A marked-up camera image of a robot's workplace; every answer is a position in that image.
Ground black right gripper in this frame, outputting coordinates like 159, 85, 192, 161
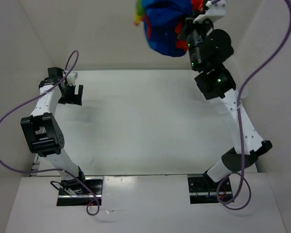
178, 8, 214, 70

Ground rainbow striped shorts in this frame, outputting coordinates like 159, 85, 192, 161
134, 0, 203, 57

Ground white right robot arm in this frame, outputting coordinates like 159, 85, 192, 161
180, 17, 273, 191

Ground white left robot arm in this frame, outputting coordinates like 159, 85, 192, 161
20, 67, 87, 195

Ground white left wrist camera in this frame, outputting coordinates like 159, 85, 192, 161
66, 71, 78, 86

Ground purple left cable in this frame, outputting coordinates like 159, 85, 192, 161
0, 50, 100, 216

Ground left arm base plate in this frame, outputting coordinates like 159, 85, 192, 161
51, 176, 104, 207

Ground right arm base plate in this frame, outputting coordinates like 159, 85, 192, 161
187, 174, 233, 204

